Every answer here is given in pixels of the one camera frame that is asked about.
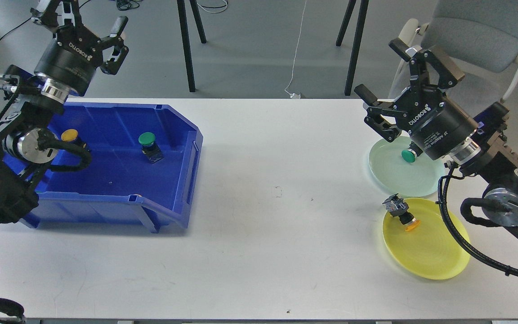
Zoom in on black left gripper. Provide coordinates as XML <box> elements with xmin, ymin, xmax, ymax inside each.
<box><xmin>31</xmin><ymin>0</ymin><xmax>128</xmax><ymax>97</ymax></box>

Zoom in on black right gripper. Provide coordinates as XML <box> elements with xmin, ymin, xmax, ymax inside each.
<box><xmin>354</xmin><ymin>38</ymin><xmax>477</xmax><ymax>160</ymax></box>

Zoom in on green push button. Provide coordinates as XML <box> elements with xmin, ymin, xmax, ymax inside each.
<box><xmin>401</xmin><ymin>141</ymin><xmax>424</xmax><ymax>163</ymax></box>
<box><xmin>138</xmin><ymin>132</ymin><xmax>164</xmax><ymax>163</ymax></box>

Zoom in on yellow push button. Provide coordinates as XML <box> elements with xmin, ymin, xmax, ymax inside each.
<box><xmin>60</xmin><ymin>129</ymin><xmax>88</xmax><ymax>149</ymax></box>
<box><xmin>382</xmin><ymin>193</ymin><xmax>421</xmax><ymax>232</ymax></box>

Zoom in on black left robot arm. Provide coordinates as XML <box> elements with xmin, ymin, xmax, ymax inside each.
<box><xmin>0</xmin><ymin>0</ymin><xmax>129</xmax><ymax>224</ymax></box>

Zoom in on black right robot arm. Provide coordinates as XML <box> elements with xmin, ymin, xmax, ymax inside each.
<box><xmin>354</xmin><ymin>38</ymin><xmax>518</xmax><ymax>277</ymax></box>

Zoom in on light green plate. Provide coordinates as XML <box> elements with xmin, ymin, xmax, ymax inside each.
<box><xmin>367</xmin><ymin>137</ymin><xmax>445</xmax><ymax>198</ymax></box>

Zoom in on yellow push button back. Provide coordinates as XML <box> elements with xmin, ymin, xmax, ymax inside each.
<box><xmin>60</xmin><ymin>129</ymin><xmax>88</xmax><ymax>149</ymax></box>

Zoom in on yellow plate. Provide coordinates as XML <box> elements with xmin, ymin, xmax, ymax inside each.
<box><xmin>382</xmin><ymin>198</ymin><xmax>471</xmax><ymax>280</ymax></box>

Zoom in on grey office chair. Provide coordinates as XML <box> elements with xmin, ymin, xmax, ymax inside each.
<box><xmin>399</xmin><ymin>0</ymin><xmax>518</xmax><ymax>117</ymax></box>

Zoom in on black tripod right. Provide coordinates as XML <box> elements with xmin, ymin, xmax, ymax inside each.
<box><xmin>335</xmin><ymin>0</ymin><xmax>369</xmax><ymax>96</ymax></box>

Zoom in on black tripod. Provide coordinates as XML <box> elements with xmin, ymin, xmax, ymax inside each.
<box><xmin>176</xmin><ymin>0</ymin><xmax>207</xmax><ymax>93</ymax></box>
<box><xmin>335</xmin><ymin>0</ymin><xmax>369</xmax><ymax>96</ymax></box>

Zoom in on black tripod left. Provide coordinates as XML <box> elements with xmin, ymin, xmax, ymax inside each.
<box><xmin>176</xmin><ymin>0</ymin><xmax>207</xmax><ymax>93</ymax></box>

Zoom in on blue plastic storage bin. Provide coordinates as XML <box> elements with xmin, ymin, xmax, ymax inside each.
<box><xmin>20</xmin><ymin>102</ymin><xmax>203</xmax><ymax>233</ymax></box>

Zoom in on black floor cables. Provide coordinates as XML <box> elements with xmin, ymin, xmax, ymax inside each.
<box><xmin>0</xmin><ymin>0</ymin><xmax>228</xmax><ymax>72</ymax></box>

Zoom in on white cable with plug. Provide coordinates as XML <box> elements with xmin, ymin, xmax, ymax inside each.
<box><xmin>284</xmin><ymin>0</ymin><xmax>307</xmax><ymax>99</ymax></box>

